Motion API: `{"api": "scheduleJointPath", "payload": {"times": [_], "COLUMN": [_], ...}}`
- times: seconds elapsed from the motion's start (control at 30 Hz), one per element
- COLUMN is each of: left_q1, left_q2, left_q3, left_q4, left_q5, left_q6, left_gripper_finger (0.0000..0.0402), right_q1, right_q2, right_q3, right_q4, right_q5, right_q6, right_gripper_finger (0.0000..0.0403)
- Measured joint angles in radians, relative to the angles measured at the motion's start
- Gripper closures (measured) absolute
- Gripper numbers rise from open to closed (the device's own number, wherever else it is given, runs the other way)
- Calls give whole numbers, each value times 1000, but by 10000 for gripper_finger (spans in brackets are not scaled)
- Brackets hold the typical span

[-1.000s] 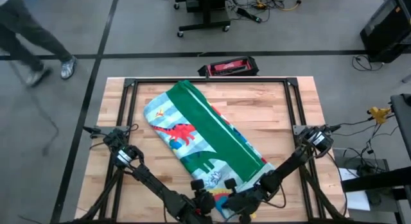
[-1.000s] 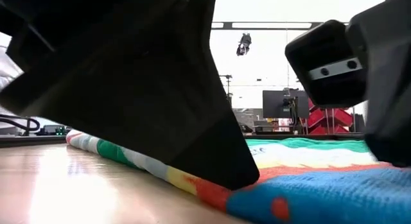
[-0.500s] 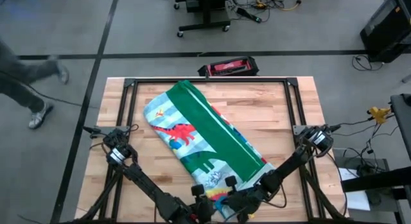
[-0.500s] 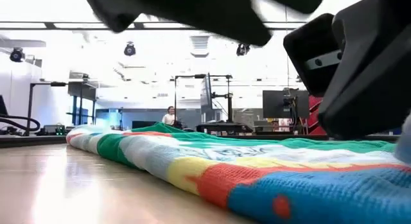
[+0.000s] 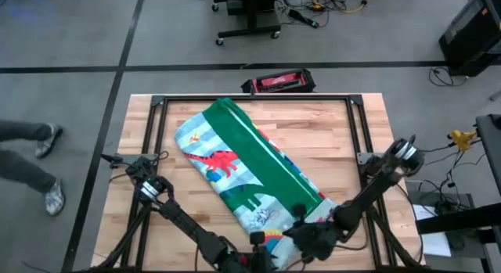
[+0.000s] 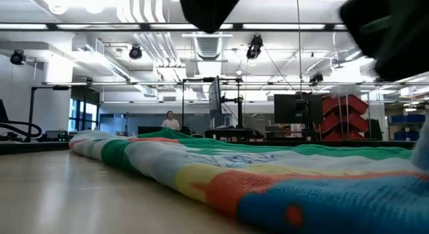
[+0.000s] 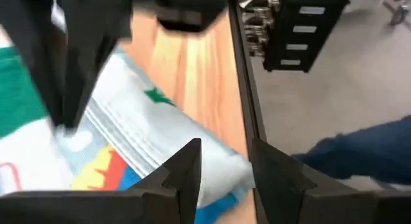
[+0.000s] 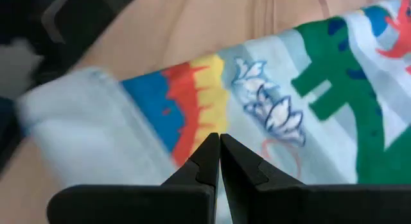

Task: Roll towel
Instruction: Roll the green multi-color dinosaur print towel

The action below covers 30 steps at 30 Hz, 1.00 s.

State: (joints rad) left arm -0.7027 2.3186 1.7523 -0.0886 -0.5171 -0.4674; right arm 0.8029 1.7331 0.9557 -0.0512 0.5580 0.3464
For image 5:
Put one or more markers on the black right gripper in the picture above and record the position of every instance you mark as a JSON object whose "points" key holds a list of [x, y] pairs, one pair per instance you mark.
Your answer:
{"points": [[317, 239]]}

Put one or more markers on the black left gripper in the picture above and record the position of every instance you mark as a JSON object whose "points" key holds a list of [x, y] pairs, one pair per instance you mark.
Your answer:
{"points": [[262, 265]]}

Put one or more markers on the green dinosaur print towel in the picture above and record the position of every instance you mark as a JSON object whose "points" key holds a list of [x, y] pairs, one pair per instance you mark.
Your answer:
{"points": [[242, 148]]}

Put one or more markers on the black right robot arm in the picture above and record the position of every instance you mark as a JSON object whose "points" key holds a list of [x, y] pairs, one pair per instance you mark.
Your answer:
{"points": [[375, 189]]}

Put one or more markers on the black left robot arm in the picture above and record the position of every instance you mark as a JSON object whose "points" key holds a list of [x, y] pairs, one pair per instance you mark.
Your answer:
{"points": [[195, 230]]}

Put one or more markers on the red and black tool case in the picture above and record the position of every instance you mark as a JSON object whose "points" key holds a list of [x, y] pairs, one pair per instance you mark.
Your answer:
{"points": [[280, 82]]}

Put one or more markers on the white paper sheet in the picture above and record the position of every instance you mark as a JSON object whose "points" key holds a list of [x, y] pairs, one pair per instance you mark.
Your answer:
{"points": [[434, 245]]}

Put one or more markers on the black power strip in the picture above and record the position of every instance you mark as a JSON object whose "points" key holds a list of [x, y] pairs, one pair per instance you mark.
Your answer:
{"points": [[303, 19]]}

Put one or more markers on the black side table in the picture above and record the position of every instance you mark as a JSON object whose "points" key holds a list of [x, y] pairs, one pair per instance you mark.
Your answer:
{"points": [[489, 148]]}

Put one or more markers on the black rolling stand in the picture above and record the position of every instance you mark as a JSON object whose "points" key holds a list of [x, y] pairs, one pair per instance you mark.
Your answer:
{"points": [[250, 15]]}

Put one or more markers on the person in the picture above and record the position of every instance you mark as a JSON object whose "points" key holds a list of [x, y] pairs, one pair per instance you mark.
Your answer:
{"points": [[19, 171]]}

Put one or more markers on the black equipment case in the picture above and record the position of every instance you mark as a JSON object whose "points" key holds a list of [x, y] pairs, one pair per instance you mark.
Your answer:
{"points": [[473, 34]]}

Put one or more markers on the black aluminium table frame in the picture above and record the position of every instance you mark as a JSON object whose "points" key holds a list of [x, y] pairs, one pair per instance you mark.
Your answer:
{"points": [[313, 98]]}

